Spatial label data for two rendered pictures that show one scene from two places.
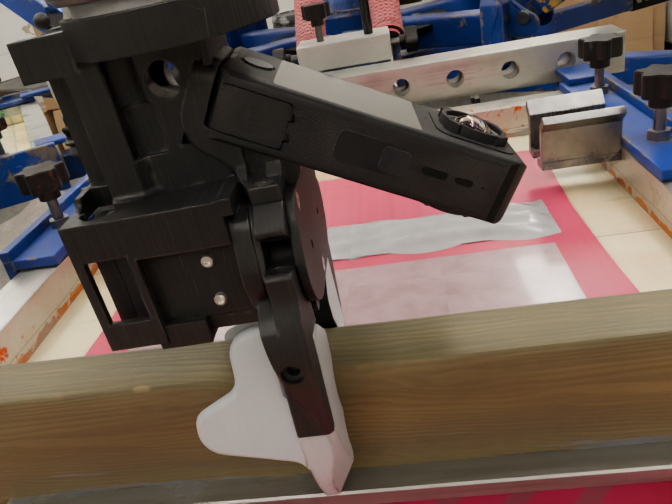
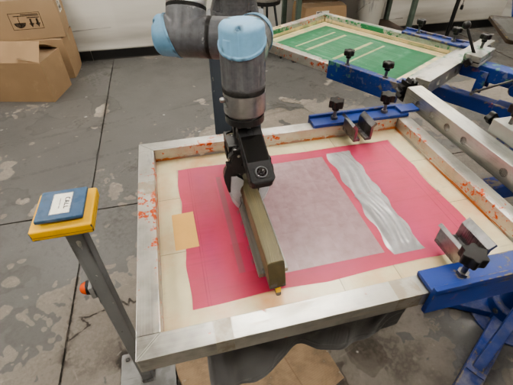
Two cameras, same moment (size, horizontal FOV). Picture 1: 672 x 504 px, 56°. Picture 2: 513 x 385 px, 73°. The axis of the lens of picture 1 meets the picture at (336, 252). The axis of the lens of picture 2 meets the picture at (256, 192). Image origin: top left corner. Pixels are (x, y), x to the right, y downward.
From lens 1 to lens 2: 0.58 m
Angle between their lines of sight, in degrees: 57
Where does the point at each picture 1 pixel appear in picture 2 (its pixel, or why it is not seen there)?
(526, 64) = not seen: outside the picture
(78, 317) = (304, 144)
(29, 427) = not seen: hidden behind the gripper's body
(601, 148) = (453, 257)
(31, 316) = (293, 135)
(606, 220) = (410, 269)
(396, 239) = (371, 205)
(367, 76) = (494, 155)
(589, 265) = (369, 262)
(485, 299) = (337, 234)
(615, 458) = (255, 250)
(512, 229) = (388, 237)
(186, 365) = not seen: hidden behind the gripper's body
